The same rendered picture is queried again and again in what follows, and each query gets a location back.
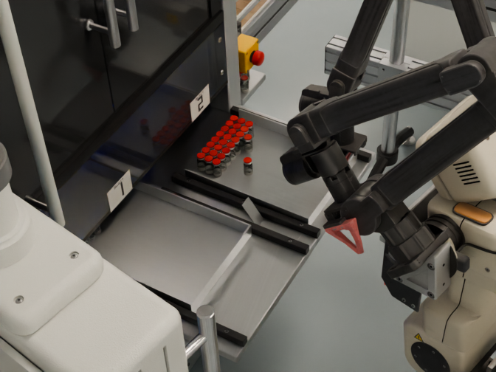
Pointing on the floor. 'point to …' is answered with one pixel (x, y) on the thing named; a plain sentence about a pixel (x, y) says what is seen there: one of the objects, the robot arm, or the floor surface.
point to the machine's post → (223, 101)
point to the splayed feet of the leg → (405, 136)
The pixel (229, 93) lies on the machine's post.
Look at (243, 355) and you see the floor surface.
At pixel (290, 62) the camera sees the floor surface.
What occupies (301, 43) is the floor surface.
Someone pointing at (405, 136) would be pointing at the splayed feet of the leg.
